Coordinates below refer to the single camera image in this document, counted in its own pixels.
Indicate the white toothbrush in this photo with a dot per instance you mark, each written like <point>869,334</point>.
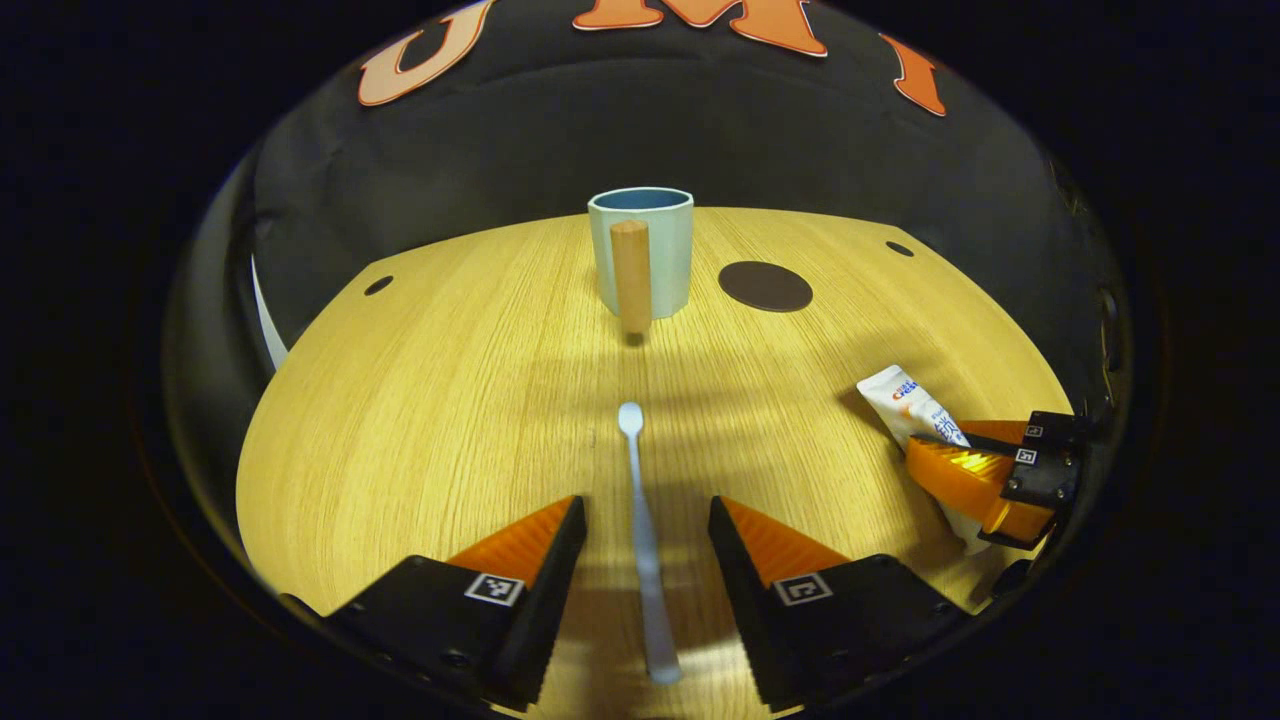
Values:
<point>645,540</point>

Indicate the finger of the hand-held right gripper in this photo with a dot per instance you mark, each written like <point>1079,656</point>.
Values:
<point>1055,430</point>
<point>960,475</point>

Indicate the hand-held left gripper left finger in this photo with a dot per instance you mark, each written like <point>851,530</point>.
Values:
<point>550,600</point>

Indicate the white toothpaste tube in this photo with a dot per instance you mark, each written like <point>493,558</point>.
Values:
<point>900,395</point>

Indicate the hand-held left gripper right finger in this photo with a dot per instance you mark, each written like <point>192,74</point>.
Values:
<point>745,600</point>

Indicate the dark brown round coaster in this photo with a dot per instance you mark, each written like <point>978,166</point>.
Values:
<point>765,287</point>

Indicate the white panel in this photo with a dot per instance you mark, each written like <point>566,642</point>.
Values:
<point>268,330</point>

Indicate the black backdrop cloth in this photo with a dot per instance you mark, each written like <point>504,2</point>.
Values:
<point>520,150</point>

